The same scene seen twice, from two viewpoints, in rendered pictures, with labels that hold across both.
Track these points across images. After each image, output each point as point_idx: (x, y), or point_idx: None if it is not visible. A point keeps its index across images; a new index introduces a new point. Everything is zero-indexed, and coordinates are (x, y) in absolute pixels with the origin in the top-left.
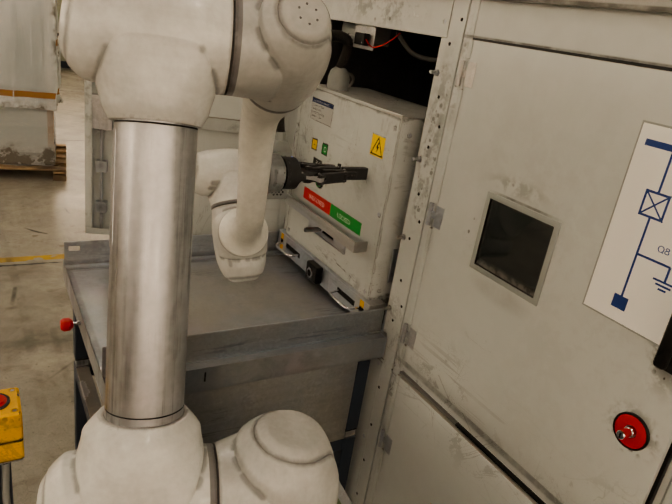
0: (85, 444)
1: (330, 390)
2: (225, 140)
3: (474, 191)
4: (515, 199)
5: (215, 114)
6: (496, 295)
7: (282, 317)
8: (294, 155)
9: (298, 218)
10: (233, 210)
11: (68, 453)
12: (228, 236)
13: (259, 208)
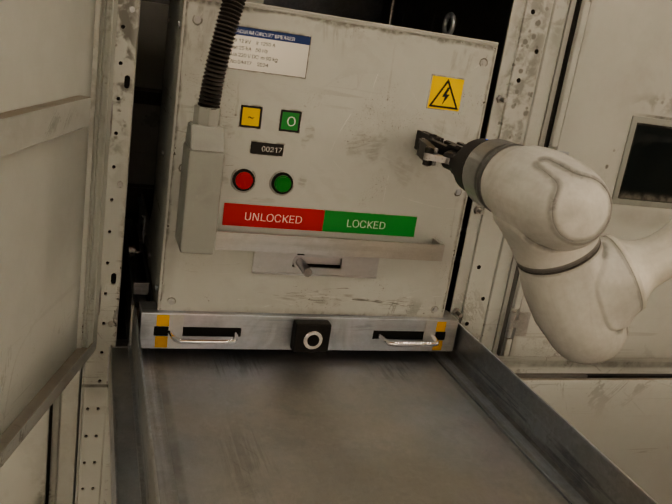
0: None
1: None
2: (30, 163)
3: (613, 120)
4: (665, 116)
5: (19, 100)
6: (644, 219)
7: (424, 411)
8: (117, 154)
9: (209, 269)
10: (624, 246)
11: None
12: (651, 286)
13: None
